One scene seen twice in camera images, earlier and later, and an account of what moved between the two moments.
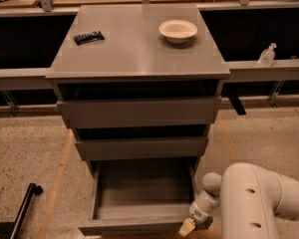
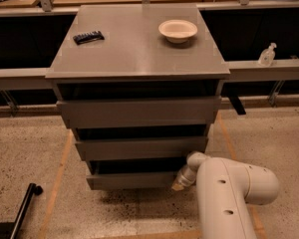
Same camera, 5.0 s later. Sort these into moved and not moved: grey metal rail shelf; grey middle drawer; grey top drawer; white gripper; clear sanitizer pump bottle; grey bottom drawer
Moved: white gripper; grey bottom drawer
Not moved: grey metal rail shelf; grey top drawer; clear sanitizer pump bottle; grey middle drawer
